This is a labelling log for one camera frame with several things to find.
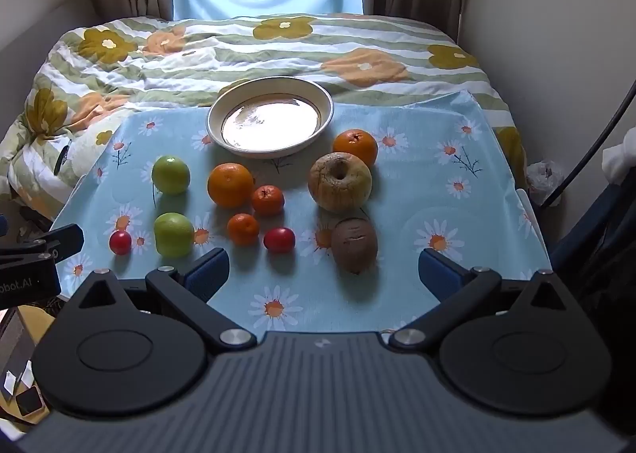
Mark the striped floral quilt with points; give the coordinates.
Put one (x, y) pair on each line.
(248, 50)

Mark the brown wrinkled fruit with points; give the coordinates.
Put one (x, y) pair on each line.
(354, 245)

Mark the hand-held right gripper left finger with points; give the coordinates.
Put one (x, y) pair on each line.
(208, 276)

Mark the blue daisy print tablecloth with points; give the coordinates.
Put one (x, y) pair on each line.
(422, 194)

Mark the red cherry tomato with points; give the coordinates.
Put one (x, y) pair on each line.
(279, 239)
(120, 242)

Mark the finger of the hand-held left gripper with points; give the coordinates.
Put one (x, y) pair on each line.
(1, 225)
(64, 239)

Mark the black oval tag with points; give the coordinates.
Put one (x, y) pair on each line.
(61, 157)

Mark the grey flat object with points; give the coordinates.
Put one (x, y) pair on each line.
(15, 338)

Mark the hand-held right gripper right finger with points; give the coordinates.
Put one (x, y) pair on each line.
(439, 276)

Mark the white ceramic bowl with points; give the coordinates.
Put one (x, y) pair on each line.
(271, 121)

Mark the green apple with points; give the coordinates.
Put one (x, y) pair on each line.
(170, 176)
(174, 234)

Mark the large orange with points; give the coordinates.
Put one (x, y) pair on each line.
(355, 147)
(230, 185)

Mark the white cloth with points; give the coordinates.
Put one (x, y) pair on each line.
(620, 155)

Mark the dark blue fabric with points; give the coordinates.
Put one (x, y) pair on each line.
(596, 254)

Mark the clear plastic bag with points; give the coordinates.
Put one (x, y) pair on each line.
(544, 180)

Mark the wrinkled yellow apple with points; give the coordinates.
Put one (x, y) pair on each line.
(340, 185)

